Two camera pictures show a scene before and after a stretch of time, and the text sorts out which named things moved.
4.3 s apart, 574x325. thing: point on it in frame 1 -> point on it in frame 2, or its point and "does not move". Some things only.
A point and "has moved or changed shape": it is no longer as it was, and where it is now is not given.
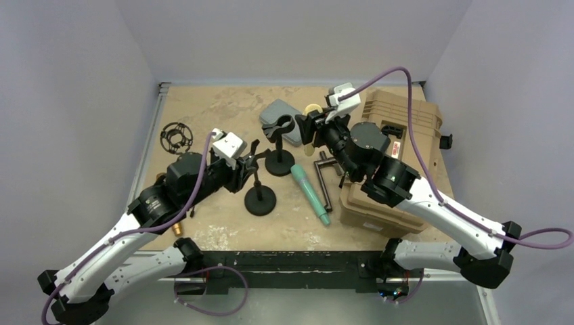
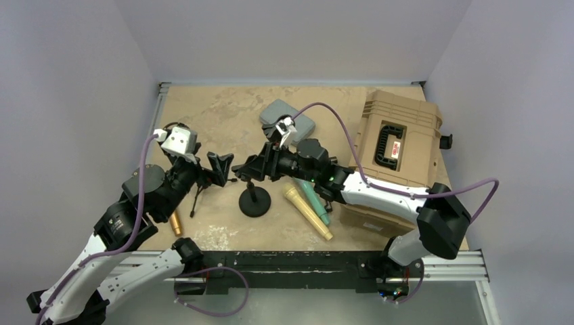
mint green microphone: [299, 173] does not move
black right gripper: [317, 122] -> [256, 170]
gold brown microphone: [177, 228] does not move
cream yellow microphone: [309, 150] has moved or changed shape
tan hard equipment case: [357, 208] does not move
